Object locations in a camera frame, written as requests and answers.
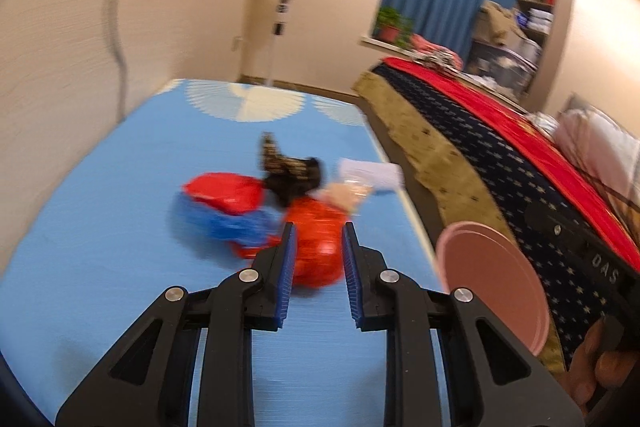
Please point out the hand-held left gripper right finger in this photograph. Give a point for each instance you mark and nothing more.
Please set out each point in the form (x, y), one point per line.
(351, 277)

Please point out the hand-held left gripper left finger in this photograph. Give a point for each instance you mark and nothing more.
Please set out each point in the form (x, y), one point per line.
(286, 277)

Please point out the red plastic bag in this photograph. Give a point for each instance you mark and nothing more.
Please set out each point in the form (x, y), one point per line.
(315, 232)

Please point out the clear plastic wrapper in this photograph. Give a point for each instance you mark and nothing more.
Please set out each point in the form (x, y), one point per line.
(345, 199)

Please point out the blue plastic bag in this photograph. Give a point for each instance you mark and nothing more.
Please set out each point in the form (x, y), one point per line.
(215, 222)

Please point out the black patterned bag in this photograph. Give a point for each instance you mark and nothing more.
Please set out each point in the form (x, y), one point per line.
(300, 187)

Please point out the grey-white bag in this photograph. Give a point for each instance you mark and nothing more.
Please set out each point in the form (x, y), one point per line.
(375, 174)

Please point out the pink plastic basin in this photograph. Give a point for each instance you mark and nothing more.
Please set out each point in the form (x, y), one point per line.
(490, 282)

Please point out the red plastic film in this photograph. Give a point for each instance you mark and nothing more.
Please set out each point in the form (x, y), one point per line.
(220, 192)

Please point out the person's right hand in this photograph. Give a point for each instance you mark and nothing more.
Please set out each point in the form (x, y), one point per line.
(580, 372)

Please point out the white pillow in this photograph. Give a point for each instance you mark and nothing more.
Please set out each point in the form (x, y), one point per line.
(600, 142)

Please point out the bed with starred blanket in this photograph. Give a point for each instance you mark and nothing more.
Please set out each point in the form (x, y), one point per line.
(500, 167)

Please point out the small white cloth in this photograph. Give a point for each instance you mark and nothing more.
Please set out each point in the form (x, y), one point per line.
(545, 123)

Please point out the red blanket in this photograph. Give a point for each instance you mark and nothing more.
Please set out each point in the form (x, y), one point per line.
(500, 107)

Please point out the clear storage box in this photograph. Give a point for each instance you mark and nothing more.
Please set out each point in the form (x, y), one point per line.
(505, 67)

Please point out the wooden bookshelf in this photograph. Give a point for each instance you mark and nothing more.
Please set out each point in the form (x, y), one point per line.
(547, 37)

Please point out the striped cloth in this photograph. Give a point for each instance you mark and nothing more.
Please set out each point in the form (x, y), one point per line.
(437, 61)

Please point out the pink cloth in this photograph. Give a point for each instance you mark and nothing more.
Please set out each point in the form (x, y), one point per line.
(435, 44)

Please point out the folded white towels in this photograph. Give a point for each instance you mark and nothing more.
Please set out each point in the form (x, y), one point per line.
(540, 18)

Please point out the potted green plant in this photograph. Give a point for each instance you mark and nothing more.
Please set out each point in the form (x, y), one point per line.
(390, 24)

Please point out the brown coat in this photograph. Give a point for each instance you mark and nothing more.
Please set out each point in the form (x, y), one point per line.
(500, 19)

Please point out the white wall socket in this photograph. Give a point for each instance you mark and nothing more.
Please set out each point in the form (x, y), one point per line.
(237, 44)

